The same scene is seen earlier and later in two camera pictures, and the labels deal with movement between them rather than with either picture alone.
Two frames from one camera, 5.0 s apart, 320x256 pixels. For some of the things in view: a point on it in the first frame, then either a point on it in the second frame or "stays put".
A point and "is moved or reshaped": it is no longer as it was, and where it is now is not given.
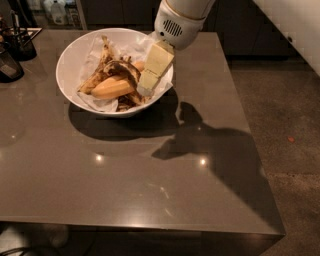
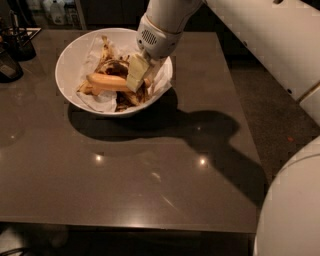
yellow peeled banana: [112, 88] is moved or reshaped
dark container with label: [10, 69] stays put
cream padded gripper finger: [159, 55] to [138, 67]
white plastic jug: [58, 8] stays put
